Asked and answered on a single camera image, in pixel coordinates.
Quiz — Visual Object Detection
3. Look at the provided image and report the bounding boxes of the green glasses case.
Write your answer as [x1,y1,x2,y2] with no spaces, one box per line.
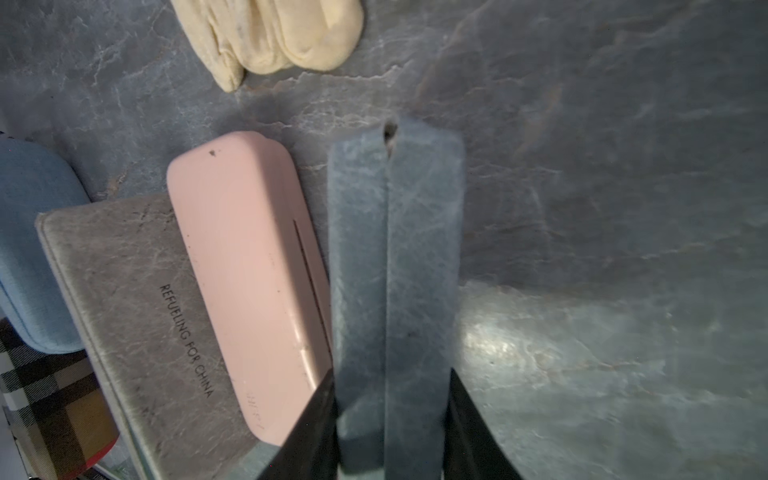
[36,194,257,479]

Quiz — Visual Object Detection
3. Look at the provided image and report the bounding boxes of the beige fabric glove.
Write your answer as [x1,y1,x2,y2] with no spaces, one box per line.
[171,0,364,93]

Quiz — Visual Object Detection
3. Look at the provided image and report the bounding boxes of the case with white sunglasses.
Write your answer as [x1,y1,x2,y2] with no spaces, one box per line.
[1,136,90,354]

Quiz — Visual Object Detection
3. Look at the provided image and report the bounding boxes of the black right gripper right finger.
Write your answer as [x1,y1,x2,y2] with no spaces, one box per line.
[443,369,523,480]

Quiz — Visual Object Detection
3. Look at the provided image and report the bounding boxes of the teal grey case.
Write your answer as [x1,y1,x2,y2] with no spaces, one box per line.
[327,117,465,479]

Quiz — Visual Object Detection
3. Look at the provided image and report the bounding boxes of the pink glasses case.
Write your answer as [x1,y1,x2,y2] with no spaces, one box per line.
[167,131,332,445]

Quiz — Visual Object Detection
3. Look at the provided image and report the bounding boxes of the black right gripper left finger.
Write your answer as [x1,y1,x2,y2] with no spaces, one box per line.
[258,369,339,480]

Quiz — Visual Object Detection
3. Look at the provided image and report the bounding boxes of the beige case black glasses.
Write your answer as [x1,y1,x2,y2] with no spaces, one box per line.
[1,318,119,479]

